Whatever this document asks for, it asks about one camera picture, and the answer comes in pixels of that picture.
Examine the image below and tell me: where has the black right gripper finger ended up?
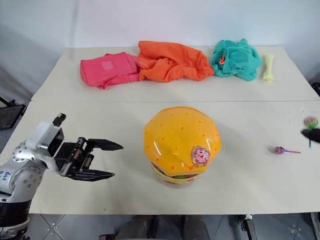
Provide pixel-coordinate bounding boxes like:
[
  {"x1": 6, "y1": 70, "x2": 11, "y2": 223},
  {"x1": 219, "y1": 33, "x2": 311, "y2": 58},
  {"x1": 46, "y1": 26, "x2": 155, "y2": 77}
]
[{"x1": 300, "y1": 127, "x2": 320, "y2": 145}]

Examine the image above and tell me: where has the red white lollipop orange stick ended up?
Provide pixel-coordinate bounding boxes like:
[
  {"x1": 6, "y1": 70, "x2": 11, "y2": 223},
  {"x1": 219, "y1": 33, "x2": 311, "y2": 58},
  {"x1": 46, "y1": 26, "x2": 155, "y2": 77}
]
[{"x1": 185, "y1": 145, "x2": 214, "y2": 171}]

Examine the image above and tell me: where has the teal cloth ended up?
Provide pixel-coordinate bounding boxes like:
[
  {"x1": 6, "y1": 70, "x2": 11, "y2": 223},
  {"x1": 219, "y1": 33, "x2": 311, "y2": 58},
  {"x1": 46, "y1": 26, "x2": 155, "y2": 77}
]
[{"x1": 209, "y1": 38, "x2": 263, "y2": 82}]

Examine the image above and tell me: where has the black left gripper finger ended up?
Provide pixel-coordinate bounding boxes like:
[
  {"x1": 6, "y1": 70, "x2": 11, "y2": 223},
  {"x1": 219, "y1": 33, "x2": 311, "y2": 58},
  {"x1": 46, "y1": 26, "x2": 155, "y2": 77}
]
[
  {"x1": 66, "y1": 169, "x2": 116, "y2": 182},
  {"x1": 86, "y1": 138, "x2": 124, "y2": 152}
]

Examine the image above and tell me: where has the pink cloth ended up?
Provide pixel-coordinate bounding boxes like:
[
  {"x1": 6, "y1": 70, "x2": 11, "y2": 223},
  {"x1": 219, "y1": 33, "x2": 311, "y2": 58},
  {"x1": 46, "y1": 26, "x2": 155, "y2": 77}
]
[{"x1": 79, "y1": 51, "x2": 141, "y2": 90}]

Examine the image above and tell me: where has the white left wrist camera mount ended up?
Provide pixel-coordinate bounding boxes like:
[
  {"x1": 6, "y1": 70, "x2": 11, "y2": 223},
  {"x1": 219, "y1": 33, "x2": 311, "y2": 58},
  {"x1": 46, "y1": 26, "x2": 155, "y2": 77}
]
[{"x1": 26, "y1": 121, "x2": 66, "y2": 174}]

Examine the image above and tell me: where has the purple lollipop pink stick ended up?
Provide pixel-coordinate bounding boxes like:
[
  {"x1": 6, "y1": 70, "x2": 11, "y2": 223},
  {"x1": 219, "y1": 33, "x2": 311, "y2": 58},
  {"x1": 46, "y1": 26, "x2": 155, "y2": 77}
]
[{"x1": 273, "y1": 145, "x2": 302, "y2": 156}]

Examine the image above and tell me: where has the orange cloth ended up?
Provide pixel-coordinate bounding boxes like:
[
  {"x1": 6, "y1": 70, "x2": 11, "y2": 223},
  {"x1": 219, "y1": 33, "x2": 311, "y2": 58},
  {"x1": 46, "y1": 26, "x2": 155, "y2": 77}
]
[{"x1": 136, "y1": 40, "x2": 216, "y2": 83}]

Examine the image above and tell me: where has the black object at table side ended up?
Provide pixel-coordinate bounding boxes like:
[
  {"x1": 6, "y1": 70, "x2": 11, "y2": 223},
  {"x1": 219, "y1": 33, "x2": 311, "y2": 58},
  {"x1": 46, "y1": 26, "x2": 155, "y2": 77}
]
[{"x1": 310, "y1": 79, "x2": 320, "y2": 98}]

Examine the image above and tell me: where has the black metal stand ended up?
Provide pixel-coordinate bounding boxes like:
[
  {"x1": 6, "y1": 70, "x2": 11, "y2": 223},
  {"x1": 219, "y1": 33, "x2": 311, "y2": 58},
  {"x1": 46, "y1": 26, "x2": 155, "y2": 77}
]
[{"x1": 0, "y1": 95, "x2": 27, "y2": 131}]

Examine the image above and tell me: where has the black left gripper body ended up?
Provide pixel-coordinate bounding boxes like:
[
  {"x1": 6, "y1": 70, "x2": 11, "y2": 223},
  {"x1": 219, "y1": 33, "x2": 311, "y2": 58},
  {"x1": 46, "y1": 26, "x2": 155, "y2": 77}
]
[{"x1": 53, "y1": 136, "x2": 96, "y2": 178}]

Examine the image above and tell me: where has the yellow burger shaped lollipop jar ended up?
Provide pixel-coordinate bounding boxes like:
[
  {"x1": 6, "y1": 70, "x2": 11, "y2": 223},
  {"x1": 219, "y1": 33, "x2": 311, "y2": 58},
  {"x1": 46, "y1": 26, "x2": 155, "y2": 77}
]
[{"x1": 143, "y1": 105, "x2": 224, "y2": 190}]

